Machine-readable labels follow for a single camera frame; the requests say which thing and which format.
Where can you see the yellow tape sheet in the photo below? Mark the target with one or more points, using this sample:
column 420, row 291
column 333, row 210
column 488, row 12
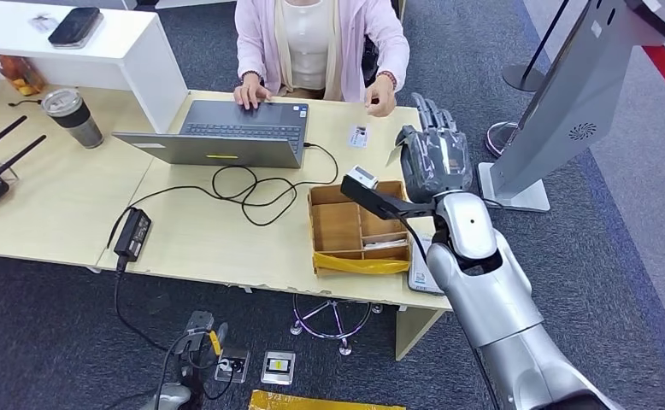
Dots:
column 310, row 402

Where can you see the orange snack bag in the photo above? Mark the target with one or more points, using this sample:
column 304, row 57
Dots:
column 20, row 74

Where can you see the clear plastic wrapper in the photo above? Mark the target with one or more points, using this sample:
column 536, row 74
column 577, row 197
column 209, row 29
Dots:
column 42, row 22

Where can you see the wrist camera black bracket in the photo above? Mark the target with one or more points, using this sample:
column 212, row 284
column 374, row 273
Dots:
column 378, row 201
column 199, row 321

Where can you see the person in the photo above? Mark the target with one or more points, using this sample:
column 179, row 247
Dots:
column 361, row 34

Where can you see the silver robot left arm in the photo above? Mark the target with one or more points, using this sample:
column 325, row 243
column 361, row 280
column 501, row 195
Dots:
column 165, row 396

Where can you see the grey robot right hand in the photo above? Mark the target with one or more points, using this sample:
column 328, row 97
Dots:
column 437, row 158

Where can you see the chrome stanchion base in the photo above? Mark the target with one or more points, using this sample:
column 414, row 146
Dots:
column 500, row 139

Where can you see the white card reader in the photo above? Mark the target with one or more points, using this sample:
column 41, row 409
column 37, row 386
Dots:
column 420, row 277

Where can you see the person's left hand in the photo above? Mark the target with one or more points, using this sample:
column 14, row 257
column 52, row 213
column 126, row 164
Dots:
column 382, row 99

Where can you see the steel floor box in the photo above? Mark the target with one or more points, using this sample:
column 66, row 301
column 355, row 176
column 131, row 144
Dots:
column 278, row 367

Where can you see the chrome stool base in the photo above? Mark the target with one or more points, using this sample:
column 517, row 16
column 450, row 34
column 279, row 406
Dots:
column 338, row 334

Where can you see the silver kiosk stand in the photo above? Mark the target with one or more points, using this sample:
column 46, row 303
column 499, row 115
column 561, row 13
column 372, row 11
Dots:
column 576, row 85

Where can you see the black stanchion post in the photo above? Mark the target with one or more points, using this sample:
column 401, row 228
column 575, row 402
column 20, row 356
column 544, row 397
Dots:
column 525, row 78

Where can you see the wooden divided box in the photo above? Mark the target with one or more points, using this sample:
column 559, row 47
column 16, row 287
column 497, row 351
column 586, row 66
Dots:
column 335, row 226

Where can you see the steel floor socket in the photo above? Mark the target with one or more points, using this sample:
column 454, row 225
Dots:
column 233, row 364

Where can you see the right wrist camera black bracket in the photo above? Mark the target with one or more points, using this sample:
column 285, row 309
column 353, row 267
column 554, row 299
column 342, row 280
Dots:
column 378, row 201

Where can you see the black office chair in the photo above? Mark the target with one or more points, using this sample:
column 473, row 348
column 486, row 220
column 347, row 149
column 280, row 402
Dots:
column 370, row 62

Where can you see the white card stack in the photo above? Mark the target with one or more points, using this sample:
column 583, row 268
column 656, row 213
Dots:
column 386, row 244

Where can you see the white desk shelf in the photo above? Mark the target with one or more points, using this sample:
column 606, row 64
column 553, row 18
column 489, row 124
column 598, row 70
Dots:
column 128, row 51

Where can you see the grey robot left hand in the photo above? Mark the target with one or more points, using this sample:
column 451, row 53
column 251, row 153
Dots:
column 199, row 379

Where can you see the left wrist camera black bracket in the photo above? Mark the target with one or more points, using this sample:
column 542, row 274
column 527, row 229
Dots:
column 199, row 321

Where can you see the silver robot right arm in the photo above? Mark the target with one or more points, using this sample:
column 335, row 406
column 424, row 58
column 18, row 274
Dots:
column 497, row 305

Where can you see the white ID card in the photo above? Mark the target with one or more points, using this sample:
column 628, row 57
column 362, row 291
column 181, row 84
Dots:
column 358, row 136

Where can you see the person's right hand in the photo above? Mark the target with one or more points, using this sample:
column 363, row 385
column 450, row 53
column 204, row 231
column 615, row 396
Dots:
column 250, row 95

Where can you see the black power adapter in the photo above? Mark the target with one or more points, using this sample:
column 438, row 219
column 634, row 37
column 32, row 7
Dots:
column 132, row 233

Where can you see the grey laptop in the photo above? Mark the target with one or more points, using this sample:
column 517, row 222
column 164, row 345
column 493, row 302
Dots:
column 239, row 150

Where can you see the black phone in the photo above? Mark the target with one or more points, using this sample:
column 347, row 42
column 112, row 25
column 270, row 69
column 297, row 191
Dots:
column 75, row 26

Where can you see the steel tumbler with lid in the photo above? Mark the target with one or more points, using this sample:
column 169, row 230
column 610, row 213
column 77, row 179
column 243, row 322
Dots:
column 76, row 122

